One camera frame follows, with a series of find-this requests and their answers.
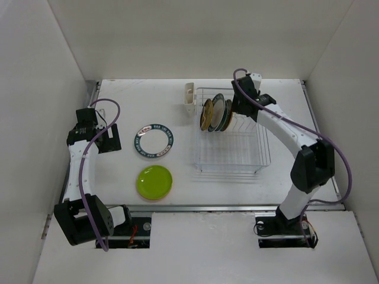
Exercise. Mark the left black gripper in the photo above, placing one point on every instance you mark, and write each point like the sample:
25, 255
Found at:
111, 144

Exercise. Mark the white wire dish rack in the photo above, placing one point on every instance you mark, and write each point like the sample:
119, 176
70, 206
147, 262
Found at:
241, 146

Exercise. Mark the white plate green lettered rim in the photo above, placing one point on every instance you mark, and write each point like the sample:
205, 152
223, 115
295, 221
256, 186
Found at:
219, 106

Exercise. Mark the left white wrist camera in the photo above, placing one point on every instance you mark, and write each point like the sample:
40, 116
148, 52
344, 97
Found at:
102, 123

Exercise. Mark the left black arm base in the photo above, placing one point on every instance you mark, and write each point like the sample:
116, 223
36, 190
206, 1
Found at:
132, 236

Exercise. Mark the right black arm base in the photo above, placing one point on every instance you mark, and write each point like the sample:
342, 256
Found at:
272, 234

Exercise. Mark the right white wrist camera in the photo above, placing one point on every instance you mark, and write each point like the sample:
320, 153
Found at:
257, 79

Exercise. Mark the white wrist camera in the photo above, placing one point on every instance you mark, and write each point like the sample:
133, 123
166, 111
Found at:
102, 123
257, 79

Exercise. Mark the lime green plate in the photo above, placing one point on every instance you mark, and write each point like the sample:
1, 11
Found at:
153, 172

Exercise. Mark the yellow brown patterned plate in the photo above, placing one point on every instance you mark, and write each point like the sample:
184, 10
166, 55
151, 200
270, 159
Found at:
206, 115

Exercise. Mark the cream plastic cutlery holder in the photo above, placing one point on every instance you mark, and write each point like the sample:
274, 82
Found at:
189, 98

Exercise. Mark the orange plate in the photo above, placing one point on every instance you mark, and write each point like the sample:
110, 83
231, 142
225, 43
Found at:
165, 198

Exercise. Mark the dark green blue patterned plate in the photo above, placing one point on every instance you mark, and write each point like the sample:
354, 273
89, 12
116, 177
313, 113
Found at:
229, 115

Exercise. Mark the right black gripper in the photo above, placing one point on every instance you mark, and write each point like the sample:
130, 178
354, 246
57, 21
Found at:
235, 104

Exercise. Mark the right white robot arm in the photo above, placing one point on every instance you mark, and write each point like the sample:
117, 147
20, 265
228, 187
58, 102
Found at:
314, 158

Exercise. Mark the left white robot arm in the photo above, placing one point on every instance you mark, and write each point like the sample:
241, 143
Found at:
81, 215

